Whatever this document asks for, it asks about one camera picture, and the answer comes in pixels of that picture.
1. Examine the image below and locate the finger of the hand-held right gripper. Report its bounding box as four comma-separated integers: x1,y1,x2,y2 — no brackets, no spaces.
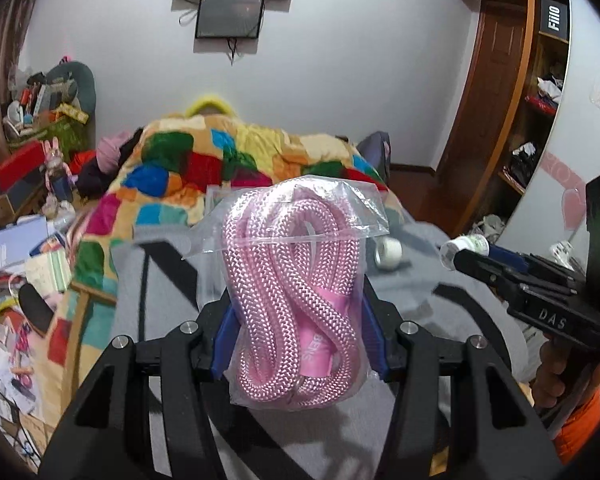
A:
487,244,587,291
454,250,523,308

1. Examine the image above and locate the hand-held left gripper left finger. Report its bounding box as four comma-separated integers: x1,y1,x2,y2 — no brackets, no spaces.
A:
40,290,241,480

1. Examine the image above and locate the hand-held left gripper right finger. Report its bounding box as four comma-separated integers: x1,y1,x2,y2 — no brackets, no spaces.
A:
364,280,563,480

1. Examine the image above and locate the small white bottle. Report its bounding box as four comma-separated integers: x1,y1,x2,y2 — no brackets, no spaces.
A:
440,236,491,272

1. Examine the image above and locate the pink rope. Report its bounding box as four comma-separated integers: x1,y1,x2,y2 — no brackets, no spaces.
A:
181,174,391,412

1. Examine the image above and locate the person's right forearm orange sleeve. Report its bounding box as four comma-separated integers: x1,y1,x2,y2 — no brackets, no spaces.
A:
549,385,600,467

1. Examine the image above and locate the person's right hand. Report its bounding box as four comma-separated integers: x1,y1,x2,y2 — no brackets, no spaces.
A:
531,339,600,423

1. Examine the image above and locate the white tape roll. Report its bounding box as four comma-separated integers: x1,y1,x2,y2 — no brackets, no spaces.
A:
374,237,403,270

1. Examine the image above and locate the grey blanket with black stripes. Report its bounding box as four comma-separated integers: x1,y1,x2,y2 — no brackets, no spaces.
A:
62,220,531,480

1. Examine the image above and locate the white curved cabinet panel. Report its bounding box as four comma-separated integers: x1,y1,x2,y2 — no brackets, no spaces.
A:
500,0,600,256

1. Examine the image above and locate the wooden shelf unit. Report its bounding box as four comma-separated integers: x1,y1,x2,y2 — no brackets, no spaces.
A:
497,0,573,196

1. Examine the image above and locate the colourful patchwork blanket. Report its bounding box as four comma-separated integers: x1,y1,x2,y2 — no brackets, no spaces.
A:
47,112,396,371

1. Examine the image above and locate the brown wooden door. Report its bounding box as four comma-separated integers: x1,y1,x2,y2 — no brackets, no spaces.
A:
432,0,531,178

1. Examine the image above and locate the black oval pad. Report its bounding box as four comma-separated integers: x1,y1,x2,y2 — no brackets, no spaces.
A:
19,282,55,336

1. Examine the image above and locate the dark clothes pile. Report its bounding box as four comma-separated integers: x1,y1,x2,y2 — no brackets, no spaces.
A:
75,152,123,200

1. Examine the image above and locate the pile of papers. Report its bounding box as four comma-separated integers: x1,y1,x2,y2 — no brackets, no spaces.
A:
0,270,56,441

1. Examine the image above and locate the pink knitted hat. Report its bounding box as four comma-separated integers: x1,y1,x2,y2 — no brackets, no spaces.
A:
96,131,133,173

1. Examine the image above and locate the blue and white book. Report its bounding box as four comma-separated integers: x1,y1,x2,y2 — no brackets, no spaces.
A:
0,215,51,273

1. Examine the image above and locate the yellow plush pillow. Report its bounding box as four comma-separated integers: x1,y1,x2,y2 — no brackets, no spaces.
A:
185,94,236,118

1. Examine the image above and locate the pink bunny doll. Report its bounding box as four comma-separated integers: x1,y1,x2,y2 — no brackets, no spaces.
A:
41,137,76,201

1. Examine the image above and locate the black box with white print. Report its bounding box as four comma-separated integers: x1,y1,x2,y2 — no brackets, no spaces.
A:
539,0,571,43

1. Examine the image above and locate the red box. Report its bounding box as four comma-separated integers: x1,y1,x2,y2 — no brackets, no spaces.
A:
0,141,46,191

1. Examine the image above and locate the grey-green round cushion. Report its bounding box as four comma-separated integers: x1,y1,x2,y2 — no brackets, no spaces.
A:
45,61,97,112

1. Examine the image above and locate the small black wall screen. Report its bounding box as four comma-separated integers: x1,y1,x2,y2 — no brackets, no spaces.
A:
195,0,266,40

